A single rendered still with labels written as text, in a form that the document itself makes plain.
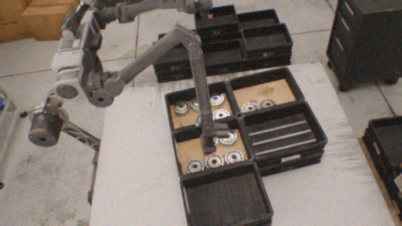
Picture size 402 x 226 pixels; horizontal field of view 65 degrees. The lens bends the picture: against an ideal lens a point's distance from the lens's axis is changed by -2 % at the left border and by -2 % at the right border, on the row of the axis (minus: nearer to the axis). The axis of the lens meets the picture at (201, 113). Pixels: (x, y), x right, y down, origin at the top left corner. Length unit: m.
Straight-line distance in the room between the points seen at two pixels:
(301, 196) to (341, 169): 0.29
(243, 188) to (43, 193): 1.92
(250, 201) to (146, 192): 0.61
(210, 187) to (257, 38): 1.69
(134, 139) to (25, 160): 1.52
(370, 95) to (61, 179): 2.91
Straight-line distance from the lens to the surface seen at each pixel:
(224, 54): 3.05
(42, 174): 3.23
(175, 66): 2.79
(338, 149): 2.05
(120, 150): 2.14
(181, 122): 1.98
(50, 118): 2.18
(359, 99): 3.30
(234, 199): 1.69
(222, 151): 1.83
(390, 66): 3.25
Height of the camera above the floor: 2.38
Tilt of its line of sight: 51 degrees down
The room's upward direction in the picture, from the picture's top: 11 degrees counter-clockwise
